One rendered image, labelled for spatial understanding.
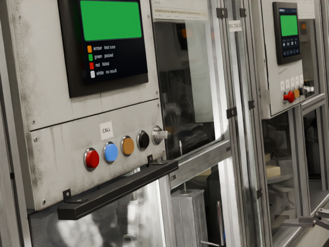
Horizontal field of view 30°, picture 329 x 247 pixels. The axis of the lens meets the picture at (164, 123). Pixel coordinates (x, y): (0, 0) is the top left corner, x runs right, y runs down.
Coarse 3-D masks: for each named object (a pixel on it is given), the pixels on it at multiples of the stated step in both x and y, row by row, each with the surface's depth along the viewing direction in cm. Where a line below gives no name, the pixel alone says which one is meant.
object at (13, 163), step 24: (240, 0) 176; (0, 24) 88; (0, 48) 88; (0, 72) 88; (0, 96) 89; (0, 120) 88; (0, 144) 87; (0, 168) 87; (192, 192) 186; (24, 216) 91; (192, 216) 181; (264, 216) 186; (24, 240) 91; (192, 240) 182; (264, 240) 187
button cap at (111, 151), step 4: (112, 144) 109; (108, 148) 109; (112, 148) 109; (116, 148) 110; (108, 152) 108; (112, 152) 109; (116, 152) 110; (108, 156) 109; (112, 156) 109; (116, 156) 110; (112, 160) 109
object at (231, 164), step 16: (224, 32) 164; (224, 64) 163; (160, 160) 129; (224, 176) 167; (224, 192) 168; (240, 192) 170; (224, 208) 169; (224, 224) 169; (240, 224) 169; (240, 240) 168
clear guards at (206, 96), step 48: (192, 0) 147; (192, 48) 146; (240, 48) 174; (192, 96) 145; (240, 96) 172; (192, 144) 144; (240, 144) 171; (144, 192) 123; (48, 240) 96; (96, 240) 107; (144, 240) 122
